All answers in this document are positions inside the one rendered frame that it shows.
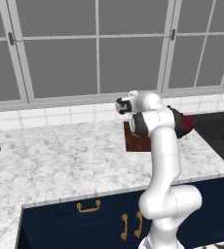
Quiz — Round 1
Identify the brown wooden cutting board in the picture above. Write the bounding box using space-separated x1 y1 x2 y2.
123 121 153 153

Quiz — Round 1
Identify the dark red sponge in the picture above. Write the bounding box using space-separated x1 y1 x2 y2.
173 108 197 139

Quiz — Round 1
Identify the grey framed window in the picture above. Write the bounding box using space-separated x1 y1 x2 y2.
0 0 224 113

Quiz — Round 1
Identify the navy drawer front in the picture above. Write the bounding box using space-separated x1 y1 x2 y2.
21 190 148 219

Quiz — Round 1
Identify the black sink basin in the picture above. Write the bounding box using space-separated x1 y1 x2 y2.
189 111 224 162

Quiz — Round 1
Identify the dark window latch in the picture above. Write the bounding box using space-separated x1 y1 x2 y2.
8 31 17 47
169 28 177 42

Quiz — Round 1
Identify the navy cupboard door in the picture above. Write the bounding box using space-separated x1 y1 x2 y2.
131 208 155 249
20 212 133 249

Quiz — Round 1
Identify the navy under-sink cupboard front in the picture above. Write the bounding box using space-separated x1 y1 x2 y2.
178 174 224 249

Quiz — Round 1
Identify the gold drawer handle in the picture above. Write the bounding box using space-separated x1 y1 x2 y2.
76 199 102 214

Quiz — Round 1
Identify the gold cupboard door handle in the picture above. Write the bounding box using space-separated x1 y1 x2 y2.
120 213 130 241
133 211 143 239

